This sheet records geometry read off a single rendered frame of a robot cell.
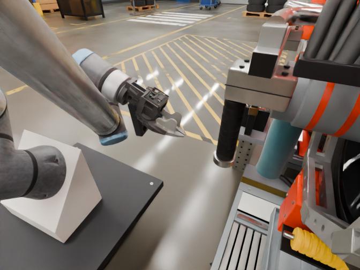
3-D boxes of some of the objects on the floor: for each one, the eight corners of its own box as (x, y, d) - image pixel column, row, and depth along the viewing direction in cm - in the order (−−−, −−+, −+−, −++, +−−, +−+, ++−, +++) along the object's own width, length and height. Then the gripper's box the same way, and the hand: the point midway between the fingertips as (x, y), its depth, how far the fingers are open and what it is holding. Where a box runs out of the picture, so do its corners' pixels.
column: (246, 172, 134) (262, 123, 108) (232, 167, 138) (244, 119, 112) (249, 163, 141) (264, 114, 115) (235, 158, 145) (247, 111, 119)
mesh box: (86, 21, 643) (76, -16, 583) (61, 18, 691) (50, -17, 630) (105, 17, 704) (98, -17, 643) (81, 15, 751) (73, -17, 690)
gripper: (118, 84, 49) (188, 130, 49) (138, 72, 56) (199, 113, 55) (113, 108, 55) (175, 149, 55) (131, 95, 62) (187, 132, 61)
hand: (180, 135), depth 57 cm, fingers closed
